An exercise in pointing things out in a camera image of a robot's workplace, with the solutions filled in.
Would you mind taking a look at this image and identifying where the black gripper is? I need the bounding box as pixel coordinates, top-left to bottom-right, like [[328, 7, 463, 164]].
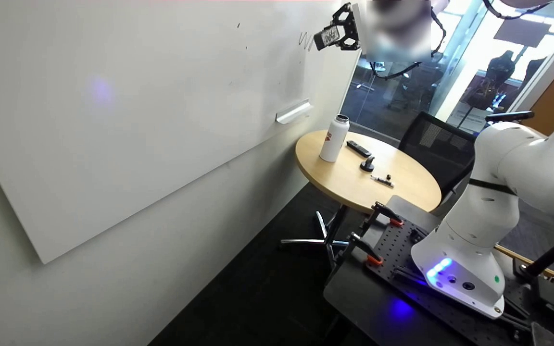
[[340, 1, 377, 53]]

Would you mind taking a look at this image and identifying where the black whiteboard duster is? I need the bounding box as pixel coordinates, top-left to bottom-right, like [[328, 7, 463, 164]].
[[313, 24, 342, 49]]

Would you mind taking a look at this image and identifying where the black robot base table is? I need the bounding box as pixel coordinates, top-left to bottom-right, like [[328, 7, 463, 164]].
[[323, 197, 554, 346]]

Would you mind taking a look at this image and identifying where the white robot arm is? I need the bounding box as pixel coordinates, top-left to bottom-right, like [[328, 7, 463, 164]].
[[409, 120, 554, 318]]

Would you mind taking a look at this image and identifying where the white bottle with red logo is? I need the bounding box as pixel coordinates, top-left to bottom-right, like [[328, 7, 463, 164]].
[[319, 114, 350, 162]]

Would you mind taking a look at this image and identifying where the round wooden table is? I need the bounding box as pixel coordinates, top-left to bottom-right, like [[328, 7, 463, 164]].
[[294, 130, 442, 212]]

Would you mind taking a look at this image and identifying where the black office chair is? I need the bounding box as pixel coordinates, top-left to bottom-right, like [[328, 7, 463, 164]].
[[398, 111, 475, 195]]

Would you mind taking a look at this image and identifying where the black tripod stand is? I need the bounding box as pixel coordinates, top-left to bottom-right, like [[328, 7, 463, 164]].
[[513, 218, 554, 346]]

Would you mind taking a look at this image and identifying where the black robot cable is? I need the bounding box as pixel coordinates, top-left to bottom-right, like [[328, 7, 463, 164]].
[[365, 0, 448, 80]]

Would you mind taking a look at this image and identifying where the black clamp with red handle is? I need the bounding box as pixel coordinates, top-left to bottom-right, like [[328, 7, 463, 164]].
[[361, 203, 403, 232]]

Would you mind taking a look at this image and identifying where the white wall whiteboard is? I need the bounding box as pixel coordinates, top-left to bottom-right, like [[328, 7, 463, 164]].
[[0, 0, 344, 260]]

